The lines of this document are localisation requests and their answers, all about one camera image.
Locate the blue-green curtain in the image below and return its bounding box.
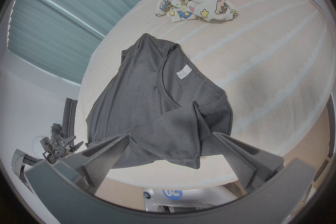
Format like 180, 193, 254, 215
7, 0, 201, 85

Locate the black T-shirt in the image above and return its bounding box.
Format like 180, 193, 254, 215
85, 33, 234, 170

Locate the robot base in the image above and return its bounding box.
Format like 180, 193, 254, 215
142, 185, 211, 214

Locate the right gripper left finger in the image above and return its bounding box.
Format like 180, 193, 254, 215
62, 134, 130, 188

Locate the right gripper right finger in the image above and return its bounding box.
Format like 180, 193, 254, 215
211, 132, 285, 193

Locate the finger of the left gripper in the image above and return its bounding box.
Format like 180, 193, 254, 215
69, 141, 85, 152
62, 135, 77, 147

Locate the bed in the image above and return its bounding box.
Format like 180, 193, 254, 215
75, 0, 336, 198

